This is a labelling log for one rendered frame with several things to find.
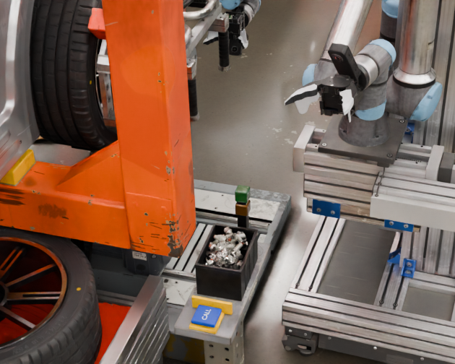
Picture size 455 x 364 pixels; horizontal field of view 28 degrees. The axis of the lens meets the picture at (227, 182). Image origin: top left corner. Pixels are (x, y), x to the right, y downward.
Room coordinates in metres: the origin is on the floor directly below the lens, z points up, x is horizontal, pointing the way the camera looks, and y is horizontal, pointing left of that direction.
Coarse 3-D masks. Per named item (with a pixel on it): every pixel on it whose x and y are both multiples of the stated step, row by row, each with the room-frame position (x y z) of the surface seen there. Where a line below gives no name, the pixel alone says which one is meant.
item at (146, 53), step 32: (128, 0) 2.09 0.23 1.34; (160, 0) 2.07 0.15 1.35; (128, 32) 2.09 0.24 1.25; (160, 32) 2.06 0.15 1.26; (128, 64) 2.09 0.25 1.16; (160, 64) 2.07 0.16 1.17; (128, 96) 2.10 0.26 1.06; (160, 96) 2.07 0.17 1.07; (128, 128) 2.10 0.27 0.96; (160, 128) 2.07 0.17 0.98; (128, 160) 2.10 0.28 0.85; (160, 160) 2.07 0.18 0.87; (192, 160) 2.21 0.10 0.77; (128, 192) 2.11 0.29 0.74; (160, 192) 2.08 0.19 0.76; (192, 192) 2.19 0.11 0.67; (128, 224) 2.11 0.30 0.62; (160, 224) 2.07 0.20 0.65; (192, 224) 2.18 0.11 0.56
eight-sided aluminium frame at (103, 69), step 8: (104, 40) 2.53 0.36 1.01; (104, 48) 2.51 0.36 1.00; (104, 56) 2.49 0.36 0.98; (104, 64) 2.47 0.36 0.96; (104, 72) 2.47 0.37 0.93; (104, 80) 2.47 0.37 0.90; (104, 88) 2.47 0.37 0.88; (104, 96) 2.47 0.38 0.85; (104, 104) 2.48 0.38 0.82; (112, 104) 2.51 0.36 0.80; (104, 112) 2.48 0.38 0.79; (112, 112) 2.49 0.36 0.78; (104, 120) 2.48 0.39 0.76; (112, 120) 2.47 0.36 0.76; (112, 128) 2.49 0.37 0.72
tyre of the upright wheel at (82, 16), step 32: (64, 0) 2.60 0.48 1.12; (96, 0) 2.59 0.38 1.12; (32, 32) 2.55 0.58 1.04; (64, 32) 2.52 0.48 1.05; (32, 64) 2.51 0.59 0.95; (64, 64) 2.47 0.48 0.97; (32, 96) 2.49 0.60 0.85; (64, 96) 2.45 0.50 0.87; (64, 128) 2.48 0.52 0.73; (96, 128) 2.47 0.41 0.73
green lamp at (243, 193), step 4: (236, 188) 2.22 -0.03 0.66; (240, 188) 2.22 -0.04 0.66; (244, 188) 2.21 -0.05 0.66; (248, 188) 2.22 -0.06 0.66; (236, 192) 2.20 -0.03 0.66; (240, 192) 2.20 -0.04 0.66; (244, 192) 2.20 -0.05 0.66; (248, 192) 2.21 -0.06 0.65; (236, 196) 2.20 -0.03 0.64; (240, 196) 2.20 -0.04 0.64; (244, 196) 2.19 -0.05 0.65; (248, 196) 2.21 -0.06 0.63; (236, 200) 2.20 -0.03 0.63; (240, 200) 2.20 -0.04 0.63; (244, 200) 2.19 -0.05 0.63
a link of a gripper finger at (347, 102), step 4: (340, 92) 1.76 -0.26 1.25; (344, 92) 1.76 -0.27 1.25; (348, 92) 1.75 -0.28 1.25; (340, 96) 1.75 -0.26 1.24; (344, 96) 1.74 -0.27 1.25; (348, 96) 1.74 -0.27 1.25; (340, 100) 1.75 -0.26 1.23; (344, 100) 1.72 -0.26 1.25; (348, 100) 1.72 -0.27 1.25; (352, 100) 1.72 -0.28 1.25; (344, 104) 1.70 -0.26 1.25; (348, 104) 1.70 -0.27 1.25; (352, 104) 1.72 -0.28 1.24; (344, 108) 1.69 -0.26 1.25; (348, 108) 1.69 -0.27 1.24; (344, 112) 1.68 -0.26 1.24; (348, 112) 1.71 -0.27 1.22
